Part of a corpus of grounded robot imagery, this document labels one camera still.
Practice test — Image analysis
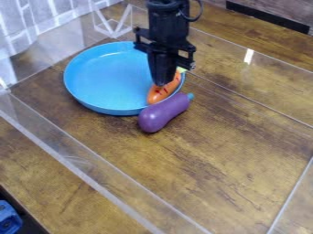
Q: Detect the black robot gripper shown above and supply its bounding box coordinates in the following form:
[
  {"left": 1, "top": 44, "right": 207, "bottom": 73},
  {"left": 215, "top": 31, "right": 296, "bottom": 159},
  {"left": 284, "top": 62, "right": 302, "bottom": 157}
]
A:
[{"left": 133, "top": 0, "right": 196, "bottom": 86}]

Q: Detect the orange toy carrot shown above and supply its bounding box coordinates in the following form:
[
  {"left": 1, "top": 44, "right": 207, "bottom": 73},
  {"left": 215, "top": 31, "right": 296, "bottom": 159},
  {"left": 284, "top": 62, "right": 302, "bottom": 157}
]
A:
[{"left": 147, "top": 68, "right": 185, "bottom": 104}]

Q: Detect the blue round plastic tray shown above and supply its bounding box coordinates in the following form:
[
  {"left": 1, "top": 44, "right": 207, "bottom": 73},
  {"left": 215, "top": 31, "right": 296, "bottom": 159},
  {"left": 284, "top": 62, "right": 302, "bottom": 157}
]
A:
[{"left": 62, "top": 40, "right": 187, "bottom": 117}]

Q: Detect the purple toy eggplant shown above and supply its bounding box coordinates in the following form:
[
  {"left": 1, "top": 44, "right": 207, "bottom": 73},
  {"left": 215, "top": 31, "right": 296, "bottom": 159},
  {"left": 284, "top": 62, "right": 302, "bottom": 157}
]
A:
[{"left": 137, "top": 92, "right": 193, "bottom": 133}]

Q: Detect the white patterned curtain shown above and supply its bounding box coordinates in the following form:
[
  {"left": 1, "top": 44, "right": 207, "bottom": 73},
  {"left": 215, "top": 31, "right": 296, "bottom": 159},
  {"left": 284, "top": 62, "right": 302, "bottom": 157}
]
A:
[{"left": 0, "top": 0, "right": 120, "bottom": 59}]

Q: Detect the black baseboard strip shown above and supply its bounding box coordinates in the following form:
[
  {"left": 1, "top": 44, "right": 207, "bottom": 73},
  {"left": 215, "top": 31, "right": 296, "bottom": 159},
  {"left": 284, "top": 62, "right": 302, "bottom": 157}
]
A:
[{"left": 226, "top": 0, "right": 310, "bottom": 35}]

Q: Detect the blue object at corner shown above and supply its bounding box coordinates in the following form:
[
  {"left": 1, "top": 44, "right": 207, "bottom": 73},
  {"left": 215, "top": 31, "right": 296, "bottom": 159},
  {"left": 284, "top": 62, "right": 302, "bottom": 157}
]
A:
[{"left": 0, "top": 200, "right": 22, "bottom": 234}]

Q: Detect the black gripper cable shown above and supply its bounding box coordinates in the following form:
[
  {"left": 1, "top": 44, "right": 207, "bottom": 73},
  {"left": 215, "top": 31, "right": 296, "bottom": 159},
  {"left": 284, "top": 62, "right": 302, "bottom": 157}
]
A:
[{"left": 177, "top": 0, "right": 204, "bottom": 23}]

